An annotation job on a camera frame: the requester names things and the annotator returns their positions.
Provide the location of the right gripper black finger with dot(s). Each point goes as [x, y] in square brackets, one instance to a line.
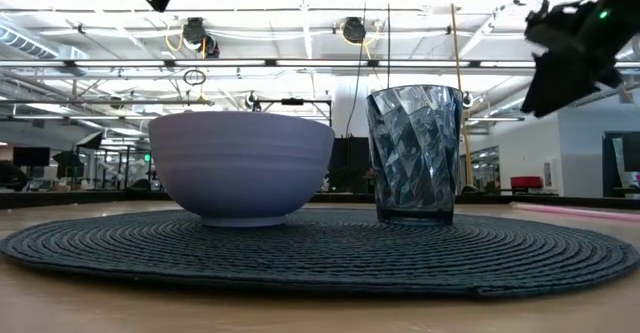
[557, 83]

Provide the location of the blue-grey faceted glass tumbler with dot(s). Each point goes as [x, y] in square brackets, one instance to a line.
[415, 158]

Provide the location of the lilac bowl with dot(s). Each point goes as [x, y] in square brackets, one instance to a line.
[240, 168]

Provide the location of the pale pink utensil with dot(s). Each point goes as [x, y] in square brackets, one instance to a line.
[575, 211]

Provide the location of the dark framed panel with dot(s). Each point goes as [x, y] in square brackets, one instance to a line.
[620, 163]

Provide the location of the red box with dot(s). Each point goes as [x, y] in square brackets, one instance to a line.
[526, 181]

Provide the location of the black studio lamp hood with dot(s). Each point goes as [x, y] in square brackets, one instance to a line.
[91, 140]
[67, 159]

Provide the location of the black background monitor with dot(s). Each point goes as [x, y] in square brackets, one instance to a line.
[31, 156]

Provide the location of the black cabinet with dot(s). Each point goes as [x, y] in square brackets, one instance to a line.
[352, 165]

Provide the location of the dark round woven placemat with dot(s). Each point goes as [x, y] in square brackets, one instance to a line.
[320, 258]

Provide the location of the silver ceiling air duct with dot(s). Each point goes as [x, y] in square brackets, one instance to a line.
[25, 43]
[515, 104]

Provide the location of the long ceiling light rail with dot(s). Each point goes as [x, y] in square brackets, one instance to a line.
[120, 63]

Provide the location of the background black metal frame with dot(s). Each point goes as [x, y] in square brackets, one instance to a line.
[292, 101]

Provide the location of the black aluminium table frame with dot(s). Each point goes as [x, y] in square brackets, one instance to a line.
[75, 199]

